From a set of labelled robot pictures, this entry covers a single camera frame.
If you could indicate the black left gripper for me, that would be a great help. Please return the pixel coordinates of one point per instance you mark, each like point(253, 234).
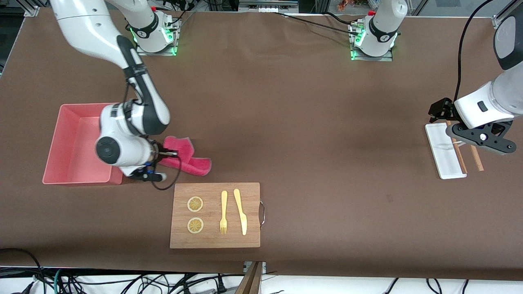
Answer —
point(442, 108)

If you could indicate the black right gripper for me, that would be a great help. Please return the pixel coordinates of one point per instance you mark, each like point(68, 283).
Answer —
point(163, 153)

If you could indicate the pink microfibre cloth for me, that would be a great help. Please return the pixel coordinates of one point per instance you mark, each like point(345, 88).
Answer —
point(188, 161)

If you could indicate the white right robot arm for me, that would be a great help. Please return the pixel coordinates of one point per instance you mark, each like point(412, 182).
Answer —
point(122, 122)

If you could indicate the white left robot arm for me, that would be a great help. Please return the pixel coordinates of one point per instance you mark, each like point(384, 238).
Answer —
point(506, 94)

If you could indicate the white rectangular tray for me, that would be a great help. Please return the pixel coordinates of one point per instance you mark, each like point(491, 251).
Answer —
point(439, 159)

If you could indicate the yellow lemon slice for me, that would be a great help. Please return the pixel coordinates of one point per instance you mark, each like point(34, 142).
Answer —
point(195, 204)
point(195, 225)

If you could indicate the yellow plastic fork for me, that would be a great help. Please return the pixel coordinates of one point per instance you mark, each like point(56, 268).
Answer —
point(223, 212)

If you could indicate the pink plastic bin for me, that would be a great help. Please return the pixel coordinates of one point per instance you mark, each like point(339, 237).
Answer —
point(69, 155)

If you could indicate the yellow plastic knife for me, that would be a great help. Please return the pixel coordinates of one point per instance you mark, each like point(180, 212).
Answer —
point(242, 214)

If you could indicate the brown table cover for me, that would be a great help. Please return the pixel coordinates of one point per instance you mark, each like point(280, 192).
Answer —
point(327, 122)

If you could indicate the aluminium corner profile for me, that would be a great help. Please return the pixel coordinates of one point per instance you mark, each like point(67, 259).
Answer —
point(32, 9)
point(499, 18)

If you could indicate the black power plug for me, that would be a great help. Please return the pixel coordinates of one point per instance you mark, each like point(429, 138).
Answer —
point(221, 284)

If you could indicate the orange background object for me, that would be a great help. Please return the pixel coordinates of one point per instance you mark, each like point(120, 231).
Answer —
point(344, 5)

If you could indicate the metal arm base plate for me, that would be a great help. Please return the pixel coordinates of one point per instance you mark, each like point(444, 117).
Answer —
point(388, 58)
point(141, 51)

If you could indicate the silver metal bracket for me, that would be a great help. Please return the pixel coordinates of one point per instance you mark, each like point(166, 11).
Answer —
point(263, 267)

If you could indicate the brown wooden post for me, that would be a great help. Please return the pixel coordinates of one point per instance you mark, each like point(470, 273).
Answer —
point(250, 281)

